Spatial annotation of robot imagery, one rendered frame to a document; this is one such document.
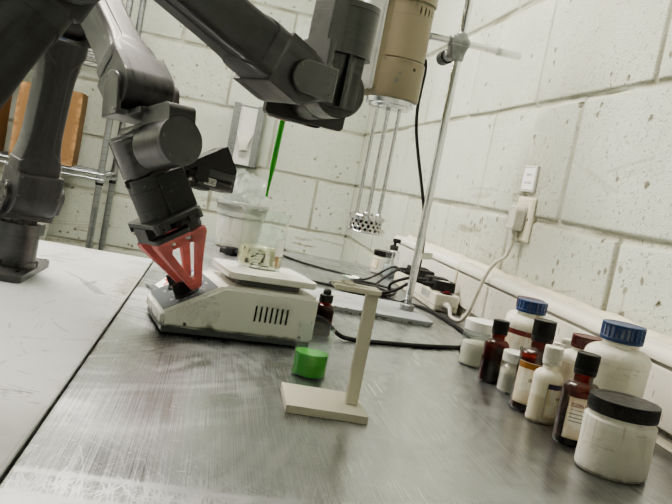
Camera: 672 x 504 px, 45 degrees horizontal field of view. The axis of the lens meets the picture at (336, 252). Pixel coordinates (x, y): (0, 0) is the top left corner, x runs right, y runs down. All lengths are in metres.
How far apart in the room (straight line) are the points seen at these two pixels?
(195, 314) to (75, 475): 0.47
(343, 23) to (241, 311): 0.38
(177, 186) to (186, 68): 2.55
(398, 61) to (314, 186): 2.09
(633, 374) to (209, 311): 0.50
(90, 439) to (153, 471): 0.07
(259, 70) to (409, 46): 0.70
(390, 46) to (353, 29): 0.59
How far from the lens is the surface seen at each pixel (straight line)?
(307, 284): 1.05
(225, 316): 1.02
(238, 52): 0.81
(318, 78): 0.85
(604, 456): 0.81
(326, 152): 3.54
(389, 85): 1.48
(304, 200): 3.53
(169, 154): 0.92
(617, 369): 0.92
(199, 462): 0.62
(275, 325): 1.04
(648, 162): 1.22
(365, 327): 0.80
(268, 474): 0.62
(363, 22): 0.91
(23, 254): 1.28
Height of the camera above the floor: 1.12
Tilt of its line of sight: 5 degrees down
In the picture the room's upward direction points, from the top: 11 degrees clockwise
